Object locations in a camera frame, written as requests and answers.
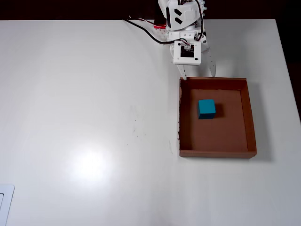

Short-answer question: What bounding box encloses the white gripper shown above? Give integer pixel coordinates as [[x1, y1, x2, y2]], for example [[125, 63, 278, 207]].
[[167, 30, 216, 81]]

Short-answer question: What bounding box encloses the blue cube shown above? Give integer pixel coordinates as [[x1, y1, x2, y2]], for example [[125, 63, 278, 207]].
[[197, 99, 216, 120]]

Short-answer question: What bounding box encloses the brown cardboard box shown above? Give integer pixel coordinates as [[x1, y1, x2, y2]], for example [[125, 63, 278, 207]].
[[178, 77, 257, 159]]

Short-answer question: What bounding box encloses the red black table clamp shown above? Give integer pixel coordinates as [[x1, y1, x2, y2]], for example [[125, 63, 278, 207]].
[[154, 7, 168, 29]]

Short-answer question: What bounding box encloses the white flat device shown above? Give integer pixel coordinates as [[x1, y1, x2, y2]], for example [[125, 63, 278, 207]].
[[0, 184, 15, 226]]

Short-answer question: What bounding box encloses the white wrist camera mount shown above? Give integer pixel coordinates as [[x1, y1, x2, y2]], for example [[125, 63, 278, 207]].
[[173, 40, 203, 65]]

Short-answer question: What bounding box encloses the white servo lead wire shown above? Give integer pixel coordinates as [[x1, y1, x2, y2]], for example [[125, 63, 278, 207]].
[[128, 16, 157, 25]]

